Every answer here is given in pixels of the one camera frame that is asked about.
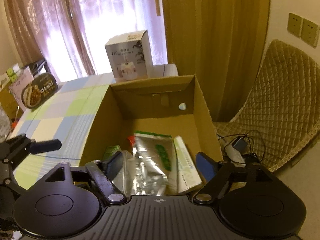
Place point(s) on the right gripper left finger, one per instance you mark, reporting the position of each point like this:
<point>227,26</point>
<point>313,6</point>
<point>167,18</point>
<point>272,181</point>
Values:
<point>102,173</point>

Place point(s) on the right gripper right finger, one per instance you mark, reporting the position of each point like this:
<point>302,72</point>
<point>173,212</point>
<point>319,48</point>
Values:
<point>216,175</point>

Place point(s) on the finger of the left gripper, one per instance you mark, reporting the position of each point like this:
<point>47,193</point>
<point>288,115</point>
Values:
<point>33,147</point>

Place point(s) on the long white barcode box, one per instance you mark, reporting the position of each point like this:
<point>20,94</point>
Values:
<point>188,176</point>

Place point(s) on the silver green foil pouch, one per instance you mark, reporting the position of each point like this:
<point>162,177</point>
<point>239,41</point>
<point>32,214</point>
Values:
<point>151,168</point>

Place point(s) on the white power strip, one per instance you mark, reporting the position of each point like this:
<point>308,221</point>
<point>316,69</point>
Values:
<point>235,156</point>

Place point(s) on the grey power adapter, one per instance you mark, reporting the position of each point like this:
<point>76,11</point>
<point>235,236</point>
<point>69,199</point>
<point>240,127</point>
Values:
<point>239,144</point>

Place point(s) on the checked tablecloth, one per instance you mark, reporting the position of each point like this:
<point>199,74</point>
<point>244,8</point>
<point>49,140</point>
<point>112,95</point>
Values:
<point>67,116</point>

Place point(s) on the red packet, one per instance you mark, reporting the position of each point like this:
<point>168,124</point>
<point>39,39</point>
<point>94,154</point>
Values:
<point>131,140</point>

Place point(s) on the black oval food container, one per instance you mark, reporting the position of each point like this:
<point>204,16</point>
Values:
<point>39,90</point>

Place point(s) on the white printed paper bag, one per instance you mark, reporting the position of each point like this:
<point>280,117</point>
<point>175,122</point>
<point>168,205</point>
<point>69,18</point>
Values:
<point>23,79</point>

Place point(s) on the brown cardboard box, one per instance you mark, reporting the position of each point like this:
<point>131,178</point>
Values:
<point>173,106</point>

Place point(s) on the quilted beige chair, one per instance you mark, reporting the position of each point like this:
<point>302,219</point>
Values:
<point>281,112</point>

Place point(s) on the white humidifier box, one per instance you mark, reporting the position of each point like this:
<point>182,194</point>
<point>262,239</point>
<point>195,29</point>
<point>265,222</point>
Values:
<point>130,56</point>

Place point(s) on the sheer pink curtain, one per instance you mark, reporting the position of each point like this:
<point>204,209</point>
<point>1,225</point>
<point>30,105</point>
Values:
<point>71,34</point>

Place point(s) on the brown drape curtain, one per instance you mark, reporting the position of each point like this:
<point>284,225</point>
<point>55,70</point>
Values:
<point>221,42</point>

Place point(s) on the left wall socket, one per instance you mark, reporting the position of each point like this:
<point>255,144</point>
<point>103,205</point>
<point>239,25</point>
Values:
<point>294,24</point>

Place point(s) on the wall socket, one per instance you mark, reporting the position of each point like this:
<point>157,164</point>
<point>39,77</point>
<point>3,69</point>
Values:
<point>310,33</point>
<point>294,24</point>

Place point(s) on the right wall socket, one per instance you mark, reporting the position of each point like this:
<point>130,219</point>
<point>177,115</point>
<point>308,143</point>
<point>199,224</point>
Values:
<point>310,33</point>

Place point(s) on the wooden door handle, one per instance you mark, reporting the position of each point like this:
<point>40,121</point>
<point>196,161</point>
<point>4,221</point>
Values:
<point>158,10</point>

